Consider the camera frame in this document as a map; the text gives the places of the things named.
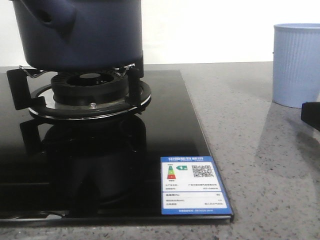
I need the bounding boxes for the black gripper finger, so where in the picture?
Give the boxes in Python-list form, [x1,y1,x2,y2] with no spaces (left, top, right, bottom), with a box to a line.
[300,101,320,131]

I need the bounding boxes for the light blue ribbed cup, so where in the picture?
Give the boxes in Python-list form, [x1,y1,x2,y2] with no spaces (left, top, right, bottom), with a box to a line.
[272,23,320,108]

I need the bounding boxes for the black pot support grate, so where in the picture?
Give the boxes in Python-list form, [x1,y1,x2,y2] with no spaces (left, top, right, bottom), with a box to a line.
[6,57,152,121]

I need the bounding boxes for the dark blue cooking pot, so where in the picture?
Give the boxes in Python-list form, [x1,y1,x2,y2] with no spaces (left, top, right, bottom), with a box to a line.
[12,0,143,72]

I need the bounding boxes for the blue energy label sticker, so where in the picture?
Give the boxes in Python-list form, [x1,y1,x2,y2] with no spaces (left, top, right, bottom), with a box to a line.
[160,156,233,216]

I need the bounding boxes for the black gas burner head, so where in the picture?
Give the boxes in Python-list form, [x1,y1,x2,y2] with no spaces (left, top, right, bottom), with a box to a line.
[51,71,129,106]

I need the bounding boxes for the black glass gas stove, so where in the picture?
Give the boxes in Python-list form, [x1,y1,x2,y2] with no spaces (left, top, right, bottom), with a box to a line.
[0,70,234,226]

